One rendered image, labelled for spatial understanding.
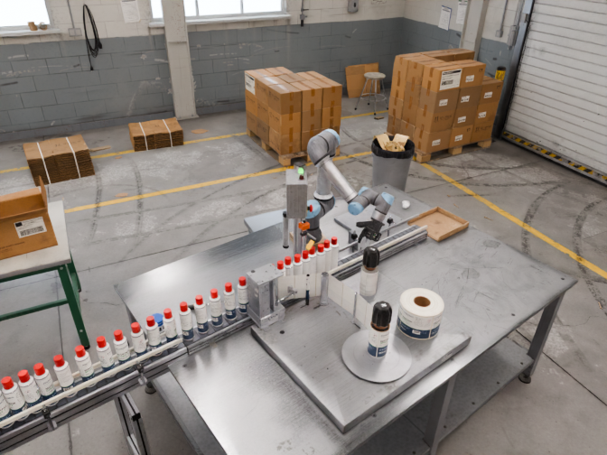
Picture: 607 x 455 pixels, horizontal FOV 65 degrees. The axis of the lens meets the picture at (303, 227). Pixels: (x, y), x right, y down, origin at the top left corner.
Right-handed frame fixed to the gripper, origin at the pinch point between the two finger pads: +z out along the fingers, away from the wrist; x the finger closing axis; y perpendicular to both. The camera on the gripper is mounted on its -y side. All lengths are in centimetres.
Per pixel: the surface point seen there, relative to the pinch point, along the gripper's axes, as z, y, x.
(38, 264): 88, -117, -120
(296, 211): -12, -1, -58
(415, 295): -1, 53, -18
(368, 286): 7.8, 31.7, -22.5
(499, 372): 34, 75, 82
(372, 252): -9.8, 30.5, -31.4
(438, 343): 13, 72, -12
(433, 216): -31, -9, 73
